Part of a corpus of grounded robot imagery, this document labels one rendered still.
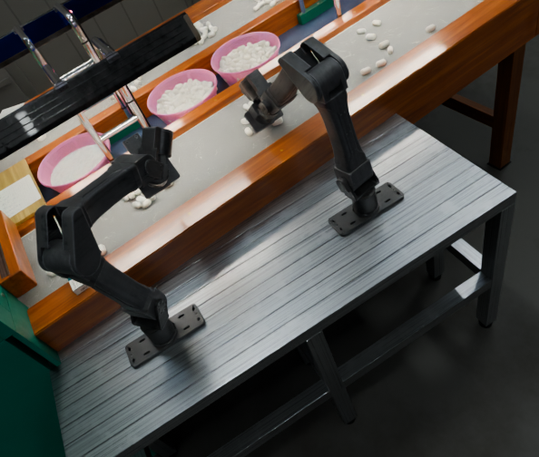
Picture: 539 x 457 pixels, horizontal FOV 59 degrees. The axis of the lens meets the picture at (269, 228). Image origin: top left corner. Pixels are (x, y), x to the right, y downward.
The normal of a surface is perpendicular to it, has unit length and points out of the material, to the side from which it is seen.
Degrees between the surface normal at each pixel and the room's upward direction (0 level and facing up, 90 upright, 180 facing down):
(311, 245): 0
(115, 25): 90
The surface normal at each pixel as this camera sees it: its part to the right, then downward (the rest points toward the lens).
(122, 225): -0.27, -0.62
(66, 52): 0.46, 0.58
